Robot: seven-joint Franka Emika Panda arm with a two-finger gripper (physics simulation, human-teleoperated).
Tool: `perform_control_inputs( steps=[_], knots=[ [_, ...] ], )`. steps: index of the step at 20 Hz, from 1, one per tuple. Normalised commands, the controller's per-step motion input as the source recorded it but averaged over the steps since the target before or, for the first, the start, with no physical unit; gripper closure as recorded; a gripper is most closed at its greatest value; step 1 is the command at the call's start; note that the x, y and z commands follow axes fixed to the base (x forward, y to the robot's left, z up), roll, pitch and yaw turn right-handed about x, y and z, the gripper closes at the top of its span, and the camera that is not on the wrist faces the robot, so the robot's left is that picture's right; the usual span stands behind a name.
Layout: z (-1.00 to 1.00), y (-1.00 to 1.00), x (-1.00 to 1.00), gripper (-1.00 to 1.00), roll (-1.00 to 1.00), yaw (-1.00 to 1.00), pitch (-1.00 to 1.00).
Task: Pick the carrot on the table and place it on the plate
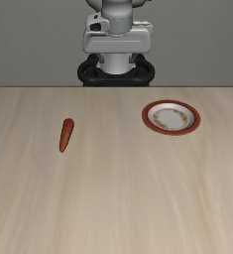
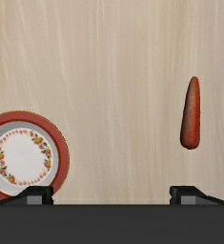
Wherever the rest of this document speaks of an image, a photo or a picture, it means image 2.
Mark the orange carrot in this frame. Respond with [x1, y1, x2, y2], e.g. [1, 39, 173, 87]
[179, 75, 201, 151]

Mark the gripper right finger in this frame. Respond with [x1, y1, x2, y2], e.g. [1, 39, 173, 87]
[169, 185, 224, 206]

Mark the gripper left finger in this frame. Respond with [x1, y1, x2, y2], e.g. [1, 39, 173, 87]
[0, 185, 54, 206]

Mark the red-rimmed white floral plate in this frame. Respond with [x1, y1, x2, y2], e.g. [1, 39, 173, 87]
[0, 110, 71, 202]

